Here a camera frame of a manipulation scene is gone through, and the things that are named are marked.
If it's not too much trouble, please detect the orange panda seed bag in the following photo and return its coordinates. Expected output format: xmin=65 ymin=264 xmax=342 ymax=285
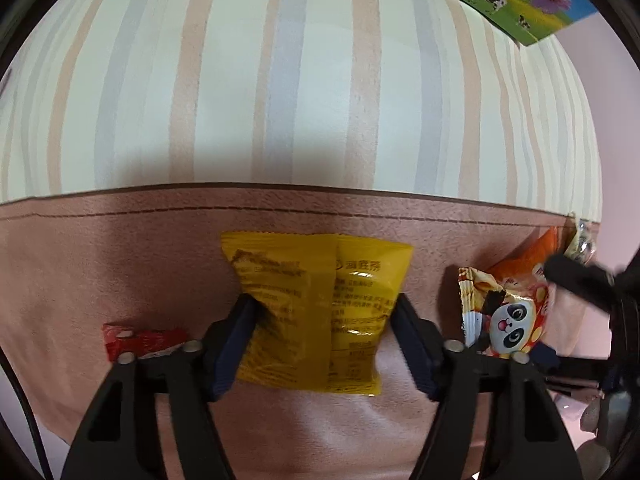
xmin=458 ymin=228 xmax=560 ymax=359

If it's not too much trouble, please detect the silver red small packet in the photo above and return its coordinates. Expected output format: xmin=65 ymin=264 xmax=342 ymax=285
xmin=564 ymin=217 xmax=597 ymax=264

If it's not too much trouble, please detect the red small candy packet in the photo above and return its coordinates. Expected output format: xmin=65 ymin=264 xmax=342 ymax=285
xmin=101 ymin=324 xmax=191 ymax=363

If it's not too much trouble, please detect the yellow snack bag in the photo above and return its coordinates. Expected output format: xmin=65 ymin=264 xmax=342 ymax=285
xmin=220 ymin=231 xmax=413 ymax=396

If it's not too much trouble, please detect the black cable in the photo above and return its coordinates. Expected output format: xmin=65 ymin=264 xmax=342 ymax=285
xmin=0 ymin=344 xmax=56 ymax=480

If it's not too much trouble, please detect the striped cat blanket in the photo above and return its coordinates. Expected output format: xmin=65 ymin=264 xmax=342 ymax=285
xmin=1 ymin=0 xmax=601 ymax=442

